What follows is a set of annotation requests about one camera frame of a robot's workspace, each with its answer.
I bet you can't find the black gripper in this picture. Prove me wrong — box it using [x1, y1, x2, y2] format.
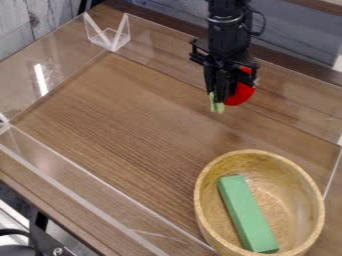
[190, 38, 259, 103]

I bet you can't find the red toy strawberry green stem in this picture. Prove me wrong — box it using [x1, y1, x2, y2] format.
[207, 65, 256, 113]

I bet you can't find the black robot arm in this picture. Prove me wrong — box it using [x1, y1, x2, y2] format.
[190, 0, 262, 106]

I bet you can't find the green rectangular block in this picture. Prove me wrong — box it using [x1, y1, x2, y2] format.
[218, 175, 279, 254]

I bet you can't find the wooden bowl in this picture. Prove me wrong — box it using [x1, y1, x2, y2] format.
[194, 149, 326, 256]

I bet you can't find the black metal stand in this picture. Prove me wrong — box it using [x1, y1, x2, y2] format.
[29, 211, 76, 256]

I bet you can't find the black cable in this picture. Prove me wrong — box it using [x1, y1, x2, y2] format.
[244, 6, 268, 38]

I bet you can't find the clear acrylic enclosure wall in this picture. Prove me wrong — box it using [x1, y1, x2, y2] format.
[0, 8, 342, 256]

